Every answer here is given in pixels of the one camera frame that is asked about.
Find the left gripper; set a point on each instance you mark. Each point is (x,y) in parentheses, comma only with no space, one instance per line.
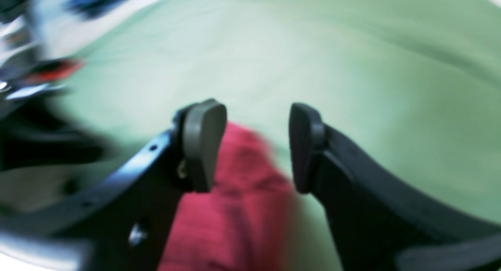
(35,134)

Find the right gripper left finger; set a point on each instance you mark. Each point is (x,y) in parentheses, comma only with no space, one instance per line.
(123,222)

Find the green table cloth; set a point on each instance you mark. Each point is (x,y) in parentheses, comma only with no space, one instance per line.
(415,83)

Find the red long-sleeve T-shirt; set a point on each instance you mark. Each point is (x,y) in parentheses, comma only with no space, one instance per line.
(243,223)

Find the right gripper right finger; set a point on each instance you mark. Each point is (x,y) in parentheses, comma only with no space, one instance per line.
(377,221)

